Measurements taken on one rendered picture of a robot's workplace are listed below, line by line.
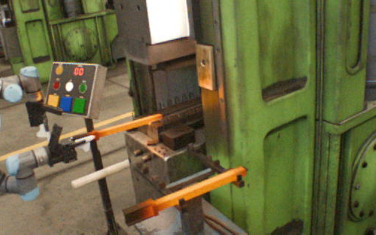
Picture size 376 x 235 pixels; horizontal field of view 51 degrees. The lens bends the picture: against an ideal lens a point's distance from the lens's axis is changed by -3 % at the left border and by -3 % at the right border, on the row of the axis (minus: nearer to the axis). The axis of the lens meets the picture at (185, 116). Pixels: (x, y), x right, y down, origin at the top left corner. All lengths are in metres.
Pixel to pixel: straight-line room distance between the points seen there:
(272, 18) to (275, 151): 0.57
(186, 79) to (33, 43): 4.66
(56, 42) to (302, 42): 5.19
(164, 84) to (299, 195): 0.86
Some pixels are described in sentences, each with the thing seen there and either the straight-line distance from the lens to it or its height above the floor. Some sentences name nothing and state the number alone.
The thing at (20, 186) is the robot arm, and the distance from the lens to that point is 1.68.
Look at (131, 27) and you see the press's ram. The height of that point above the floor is 1.42.
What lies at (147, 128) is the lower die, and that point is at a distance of 1.86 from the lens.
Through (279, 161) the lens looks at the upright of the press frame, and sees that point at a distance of 1.82.
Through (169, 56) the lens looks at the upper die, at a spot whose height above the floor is 1.29.
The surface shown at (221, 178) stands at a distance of 1.26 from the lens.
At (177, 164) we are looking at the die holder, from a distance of 1.71.
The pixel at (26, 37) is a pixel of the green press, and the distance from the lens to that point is 6.49.
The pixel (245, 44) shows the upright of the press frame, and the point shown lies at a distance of 1.43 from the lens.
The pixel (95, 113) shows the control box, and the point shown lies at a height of 0.96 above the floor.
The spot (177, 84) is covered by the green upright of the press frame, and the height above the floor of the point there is 1.05.
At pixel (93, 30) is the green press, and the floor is 0.68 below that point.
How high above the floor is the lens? 1.69
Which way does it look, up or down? 22 degrees down
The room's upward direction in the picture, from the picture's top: 6 degrees counter-clockwise
